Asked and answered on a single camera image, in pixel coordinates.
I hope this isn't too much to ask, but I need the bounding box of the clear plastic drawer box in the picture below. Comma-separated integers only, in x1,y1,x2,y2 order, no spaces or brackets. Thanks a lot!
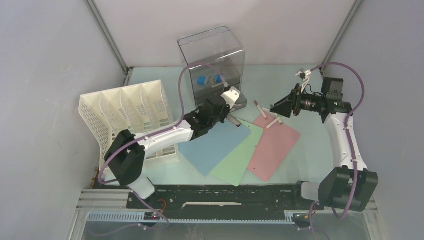
177,25,246,107

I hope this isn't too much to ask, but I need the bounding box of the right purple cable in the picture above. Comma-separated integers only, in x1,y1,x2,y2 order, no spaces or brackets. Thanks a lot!
308,62,366,240

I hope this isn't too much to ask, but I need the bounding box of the metal clipboard clip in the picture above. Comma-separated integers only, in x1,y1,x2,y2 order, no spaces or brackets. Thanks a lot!
226,114,242,128

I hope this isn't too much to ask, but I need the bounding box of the pink clipboard sheet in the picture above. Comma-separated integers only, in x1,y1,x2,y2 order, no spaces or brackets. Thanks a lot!
247,112,301,182

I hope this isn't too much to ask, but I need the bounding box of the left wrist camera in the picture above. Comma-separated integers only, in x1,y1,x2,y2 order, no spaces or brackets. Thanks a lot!
220,86,241,109

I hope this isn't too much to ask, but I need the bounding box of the green clipboard sheet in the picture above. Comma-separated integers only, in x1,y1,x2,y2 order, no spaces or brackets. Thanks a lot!
210,118,264,187

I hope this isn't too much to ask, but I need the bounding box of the blue eraser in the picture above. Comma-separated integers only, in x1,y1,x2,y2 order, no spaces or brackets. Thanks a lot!
214,74,223,84
196,76,208,86

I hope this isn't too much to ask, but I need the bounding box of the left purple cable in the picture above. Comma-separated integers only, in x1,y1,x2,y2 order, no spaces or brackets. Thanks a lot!
98,62,229,231

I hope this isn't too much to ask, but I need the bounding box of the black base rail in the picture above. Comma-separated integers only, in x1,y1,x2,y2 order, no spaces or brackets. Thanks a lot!
146,184,312,222

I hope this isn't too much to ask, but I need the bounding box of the brown cap marker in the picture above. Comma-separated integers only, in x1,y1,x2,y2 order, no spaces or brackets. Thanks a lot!
254,100,268,120

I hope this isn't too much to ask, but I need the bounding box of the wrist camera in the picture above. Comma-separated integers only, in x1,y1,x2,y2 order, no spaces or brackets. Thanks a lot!
296,68,312,92
220,86,241,109

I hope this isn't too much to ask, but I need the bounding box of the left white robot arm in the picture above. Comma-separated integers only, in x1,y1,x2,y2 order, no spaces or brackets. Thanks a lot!
100,95,236,208

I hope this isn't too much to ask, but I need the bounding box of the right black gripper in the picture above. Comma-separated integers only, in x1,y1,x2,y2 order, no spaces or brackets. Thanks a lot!
270,83,325,119

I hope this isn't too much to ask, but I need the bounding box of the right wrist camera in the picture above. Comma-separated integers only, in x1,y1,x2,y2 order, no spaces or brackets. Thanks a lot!
296,68,312,92

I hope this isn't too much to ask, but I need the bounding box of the orange cap marker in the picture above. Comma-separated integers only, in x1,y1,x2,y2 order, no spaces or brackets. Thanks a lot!
266,117,279,129

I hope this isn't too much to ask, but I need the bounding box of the blue clipboard sheet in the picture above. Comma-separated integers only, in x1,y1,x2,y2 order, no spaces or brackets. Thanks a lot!
178,121,251,176

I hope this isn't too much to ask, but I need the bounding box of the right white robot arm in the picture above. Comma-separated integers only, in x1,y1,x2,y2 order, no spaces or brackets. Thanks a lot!
270,77,379,212

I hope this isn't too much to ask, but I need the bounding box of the purple cable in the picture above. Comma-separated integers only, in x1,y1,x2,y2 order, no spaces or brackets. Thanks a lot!
98,62,229,231
308,62,366,240

